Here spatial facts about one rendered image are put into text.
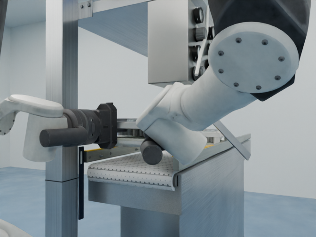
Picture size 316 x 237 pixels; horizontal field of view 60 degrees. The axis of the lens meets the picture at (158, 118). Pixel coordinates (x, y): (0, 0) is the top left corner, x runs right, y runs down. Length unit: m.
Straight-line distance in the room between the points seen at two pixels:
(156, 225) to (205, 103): 0.56
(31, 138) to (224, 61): 0.44
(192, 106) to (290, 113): 3.51
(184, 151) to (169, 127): 0.05
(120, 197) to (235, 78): 0.57
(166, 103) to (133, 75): 4.13
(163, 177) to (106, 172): 0.17
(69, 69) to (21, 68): 5.56
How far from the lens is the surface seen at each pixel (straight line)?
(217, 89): 0.34
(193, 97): 0.38
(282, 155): 3.89
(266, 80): 0.27
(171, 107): 0.40
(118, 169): 0.74
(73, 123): 0.63
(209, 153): 0.90
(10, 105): 0.61
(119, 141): 0.78
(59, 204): 0.78
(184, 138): 0.47
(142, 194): 0.74
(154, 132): 0.47
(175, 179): 0.67
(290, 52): 0.25
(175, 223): 0.83
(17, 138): 6.34
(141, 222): 0.88
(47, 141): 0.56
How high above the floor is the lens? 0.96
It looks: level
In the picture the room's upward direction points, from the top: straight up
